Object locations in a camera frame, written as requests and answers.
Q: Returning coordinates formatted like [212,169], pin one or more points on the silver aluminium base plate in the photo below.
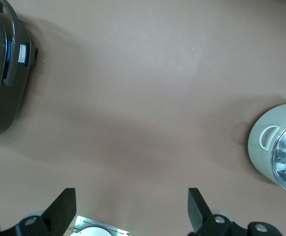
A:
[101,222]

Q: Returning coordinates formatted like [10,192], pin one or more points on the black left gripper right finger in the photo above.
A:
[198,211]

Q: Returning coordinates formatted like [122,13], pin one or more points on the dark grey electric cooker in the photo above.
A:
[7,103]

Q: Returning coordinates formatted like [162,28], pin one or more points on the white round disc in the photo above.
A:
[93,232]

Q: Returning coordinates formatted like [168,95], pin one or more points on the pale green steel pot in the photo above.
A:
[258,147]

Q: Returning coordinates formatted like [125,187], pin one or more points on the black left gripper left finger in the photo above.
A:
[59,211]

